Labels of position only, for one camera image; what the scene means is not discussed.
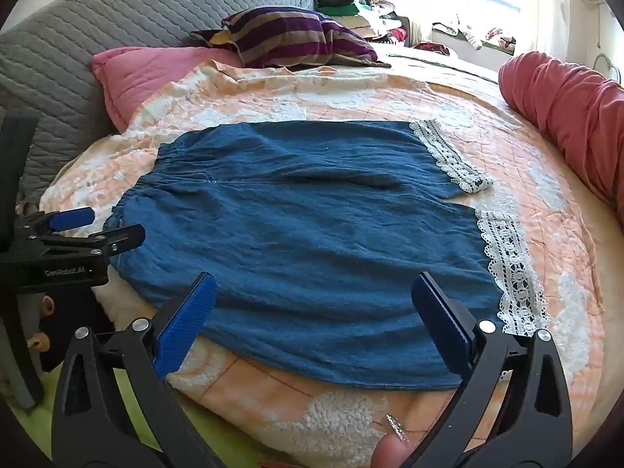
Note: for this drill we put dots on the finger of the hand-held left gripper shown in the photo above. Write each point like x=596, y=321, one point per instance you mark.
x=73, y=218
x=117, y=240

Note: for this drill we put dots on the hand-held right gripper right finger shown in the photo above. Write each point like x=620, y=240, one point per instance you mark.
x=443, y=321

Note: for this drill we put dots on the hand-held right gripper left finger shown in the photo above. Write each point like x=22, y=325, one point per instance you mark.
x=187, y=321

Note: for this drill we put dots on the blue pants with lace trim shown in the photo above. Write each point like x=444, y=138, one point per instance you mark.
x=317, y=234

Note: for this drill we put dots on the person's left hand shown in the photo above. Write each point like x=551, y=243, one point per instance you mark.
x=47, y=305

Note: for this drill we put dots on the person's right hand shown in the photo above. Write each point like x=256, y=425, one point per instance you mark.
x=390, y=451

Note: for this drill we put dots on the pink pillow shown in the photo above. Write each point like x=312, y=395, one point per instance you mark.
x=131, y=78

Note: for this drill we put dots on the green fleece blanket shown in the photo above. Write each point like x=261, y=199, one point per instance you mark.
x=29, y=431

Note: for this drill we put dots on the peach and white blanket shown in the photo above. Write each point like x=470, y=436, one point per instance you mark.
x=536, y=156

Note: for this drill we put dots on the grey quilted pillow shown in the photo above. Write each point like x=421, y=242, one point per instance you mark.
x=97, y=24

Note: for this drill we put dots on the red rolled blanket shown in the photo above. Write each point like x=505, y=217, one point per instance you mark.
x=575, y=107

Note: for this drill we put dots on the beige bed cover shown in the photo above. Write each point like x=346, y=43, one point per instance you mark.
x=438, y=66

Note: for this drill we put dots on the purple striped cushion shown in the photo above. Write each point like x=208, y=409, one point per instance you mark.
x=292, y=34

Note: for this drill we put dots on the clothes on windowsill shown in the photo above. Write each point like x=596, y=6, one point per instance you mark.
x=468, y=34

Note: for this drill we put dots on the pile of folded clothes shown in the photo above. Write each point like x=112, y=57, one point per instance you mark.
x=356, y=9

